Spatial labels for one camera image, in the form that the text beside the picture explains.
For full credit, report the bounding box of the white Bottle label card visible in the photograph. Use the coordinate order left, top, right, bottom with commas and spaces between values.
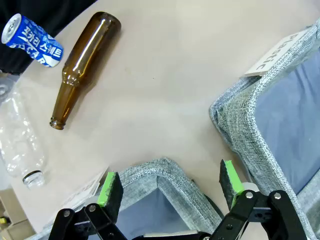
58, 166, 112, 208

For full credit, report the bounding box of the clear plastic bottle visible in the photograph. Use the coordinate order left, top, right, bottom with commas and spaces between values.
0, 77, 48, 190

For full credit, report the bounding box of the white Plastic label card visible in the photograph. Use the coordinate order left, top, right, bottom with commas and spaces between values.
243, 29, 311, 77

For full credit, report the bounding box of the grey fabric plastic basket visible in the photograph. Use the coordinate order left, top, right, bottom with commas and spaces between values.
208, 18, 320, 240

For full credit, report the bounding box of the blue Pocari Sweat can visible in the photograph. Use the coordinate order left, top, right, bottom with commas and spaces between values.
1, 13, 65, 68

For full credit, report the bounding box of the brown glass bottle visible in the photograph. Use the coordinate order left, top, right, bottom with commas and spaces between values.
49, 11, 122, 131

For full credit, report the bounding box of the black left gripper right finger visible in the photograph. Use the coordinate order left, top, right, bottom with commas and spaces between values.
209, 159, 308, 240

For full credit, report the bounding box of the grey fabric bottle basket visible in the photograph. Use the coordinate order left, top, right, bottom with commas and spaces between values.
32, 156, 223, 240

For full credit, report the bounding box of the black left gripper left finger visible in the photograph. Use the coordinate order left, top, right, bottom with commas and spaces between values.
48, 171, 128, 240

